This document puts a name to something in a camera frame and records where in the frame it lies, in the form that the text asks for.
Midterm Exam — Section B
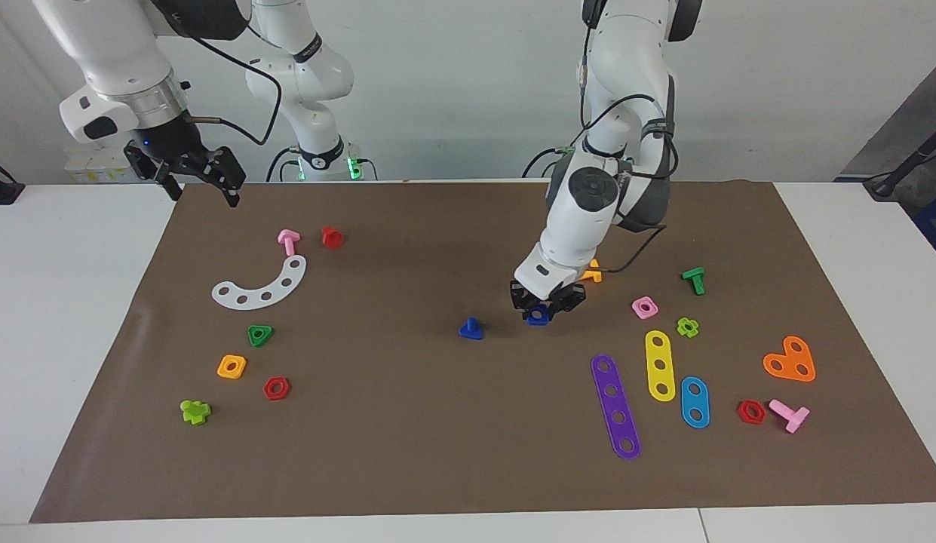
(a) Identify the dark grey panel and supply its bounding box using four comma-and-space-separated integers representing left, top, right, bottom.
836, 53, 936, 183

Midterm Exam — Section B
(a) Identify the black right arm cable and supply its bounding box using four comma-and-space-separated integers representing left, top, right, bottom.
177, 23, 284, 146

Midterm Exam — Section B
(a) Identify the black tripod pole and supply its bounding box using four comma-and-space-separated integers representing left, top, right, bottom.
864, 136, 936, 201

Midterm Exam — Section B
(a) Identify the blue crate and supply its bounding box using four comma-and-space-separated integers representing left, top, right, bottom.
911, 189, 936, 266

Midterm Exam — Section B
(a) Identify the brown table mat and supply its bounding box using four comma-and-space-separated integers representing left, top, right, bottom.
30, 179, 936, 523

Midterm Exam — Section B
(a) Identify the blue two-hole plate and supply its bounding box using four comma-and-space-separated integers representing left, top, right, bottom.
680, 376, 711, 429

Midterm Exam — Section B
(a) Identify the black base cable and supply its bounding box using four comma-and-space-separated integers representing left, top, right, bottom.
522, 143, 582, 179
265, 147, 302, 183

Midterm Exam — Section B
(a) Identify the orange angled three-hole plate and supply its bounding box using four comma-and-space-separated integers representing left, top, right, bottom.
763, 336, 817, 383

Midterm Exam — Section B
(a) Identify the white plastic container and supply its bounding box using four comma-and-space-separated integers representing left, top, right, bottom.
64, 147, 137, 184

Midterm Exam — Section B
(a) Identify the white curved five-hole plate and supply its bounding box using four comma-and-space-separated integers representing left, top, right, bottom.
211, 255, 308, 311

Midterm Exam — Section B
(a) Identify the purple four-hole strip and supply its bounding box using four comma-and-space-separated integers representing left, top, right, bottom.
591, 354, 642, 460

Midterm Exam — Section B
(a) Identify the black clamp stand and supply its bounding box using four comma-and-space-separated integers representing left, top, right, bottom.
0, 158, 25, 206

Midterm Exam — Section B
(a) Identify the yellow three-hole plate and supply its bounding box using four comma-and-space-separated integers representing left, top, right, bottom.
645, 330, 677, 403

